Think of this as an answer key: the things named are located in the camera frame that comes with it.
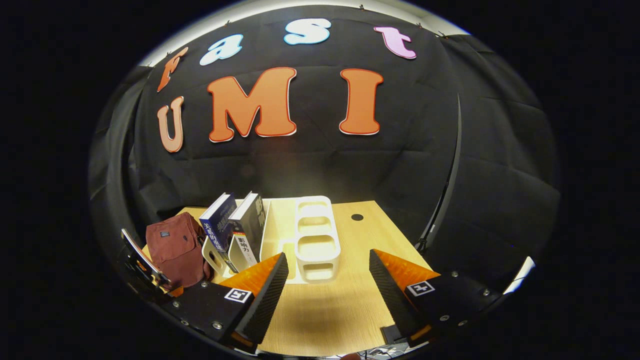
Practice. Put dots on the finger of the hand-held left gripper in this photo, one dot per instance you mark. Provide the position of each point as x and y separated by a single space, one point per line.
142 260

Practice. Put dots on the blue book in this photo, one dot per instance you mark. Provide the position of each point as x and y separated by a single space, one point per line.
217 225

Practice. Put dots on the black and white book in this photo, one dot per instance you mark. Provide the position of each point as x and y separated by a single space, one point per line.
247 230

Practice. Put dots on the maroon schoolbag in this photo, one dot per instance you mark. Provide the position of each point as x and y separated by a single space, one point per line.
175 250

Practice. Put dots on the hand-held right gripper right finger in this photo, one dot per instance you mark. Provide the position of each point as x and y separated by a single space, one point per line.
392 300

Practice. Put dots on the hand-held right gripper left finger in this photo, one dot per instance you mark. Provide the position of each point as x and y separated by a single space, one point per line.
267 300

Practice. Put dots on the white bookshelf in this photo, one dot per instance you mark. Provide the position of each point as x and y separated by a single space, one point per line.
317 245

